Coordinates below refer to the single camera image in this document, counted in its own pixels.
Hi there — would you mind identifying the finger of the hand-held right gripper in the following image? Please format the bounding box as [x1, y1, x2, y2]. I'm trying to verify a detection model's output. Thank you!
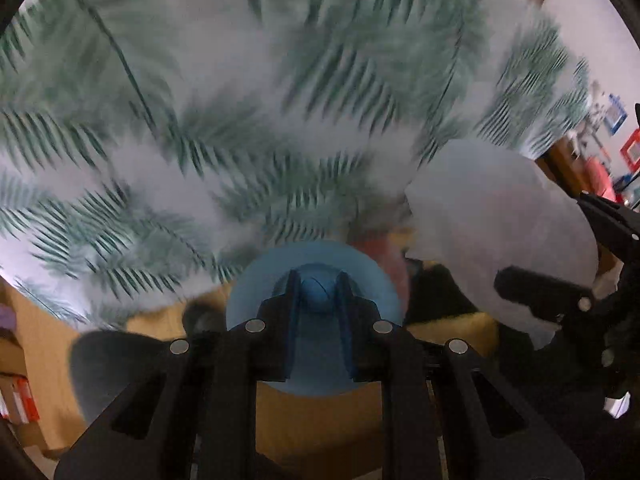
[575, 192, 640, 267]
[494, 266, 599, 324]

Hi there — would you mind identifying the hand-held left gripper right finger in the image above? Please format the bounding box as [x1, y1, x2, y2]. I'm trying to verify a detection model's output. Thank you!
[335, 270, 585, 480]

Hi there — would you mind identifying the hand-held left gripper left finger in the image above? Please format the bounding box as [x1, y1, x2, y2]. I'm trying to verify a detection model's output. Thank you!
[54, 269, 302, 480]

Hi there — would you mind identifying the blue round plastic lid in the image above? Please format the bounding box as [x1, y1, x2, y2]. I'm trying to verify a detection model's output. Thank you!
[226, 240, 404, 397]

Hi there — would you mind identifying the pink plastic bag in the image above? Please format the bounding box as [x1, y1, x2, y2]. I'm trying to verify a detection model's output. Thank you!
[350, 232, 412, 317]

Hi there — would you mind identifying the white translucent plastic bag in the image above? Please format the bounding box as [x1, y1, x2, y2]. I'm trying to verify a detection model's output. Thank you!
[404, 139, 600, 351]

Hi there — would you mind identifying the pink cloth bundle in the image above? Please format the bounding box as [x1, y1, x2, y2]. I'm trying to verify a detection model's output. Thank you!
[586, 156, 617, 202]

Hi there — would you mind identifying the wooden cabinet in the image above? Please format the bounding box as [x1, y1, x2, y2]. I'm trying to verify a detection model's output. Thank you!
[537, 132, 588, 201]

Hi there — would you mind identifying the person's left shoe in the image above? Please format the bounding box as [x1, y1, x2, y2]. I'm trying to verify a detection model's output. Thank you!
[181, 300, 227, 337]

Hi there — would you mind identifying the person's shoe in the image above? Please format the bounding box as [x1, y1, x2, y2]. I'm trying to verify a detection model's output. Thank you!
[181, 300, 227, 337]
[405, 262, 483, 327]

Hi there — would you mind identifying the person's right shoe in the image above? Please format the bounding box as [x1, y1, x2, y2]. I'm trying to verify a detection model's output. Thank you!
[405, 262, 483, 327]

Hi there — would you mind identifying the blue white box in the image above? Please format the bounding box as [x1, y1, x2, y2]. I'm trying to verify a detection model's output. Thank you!
[606, 94, 627, 132]

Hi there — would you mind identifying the person's left leg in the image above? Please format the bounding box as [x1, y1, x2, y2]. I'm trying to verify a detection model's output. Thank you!
[70, 330, 195, 424]

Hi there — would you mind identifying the red white carton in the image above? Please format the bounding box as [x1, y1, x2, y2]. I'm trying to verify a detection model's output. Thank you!
[0, 374, 41, 424]

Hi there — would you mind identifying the leaf print blanket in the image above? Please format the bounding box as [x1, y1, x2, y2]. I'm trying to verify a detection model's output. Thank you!
[0, 0, 597, 327]

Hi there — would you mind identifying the red frame box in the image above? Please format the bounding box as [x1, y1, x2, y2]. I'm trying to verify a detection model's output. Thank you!
[620, 129, 640, 164]

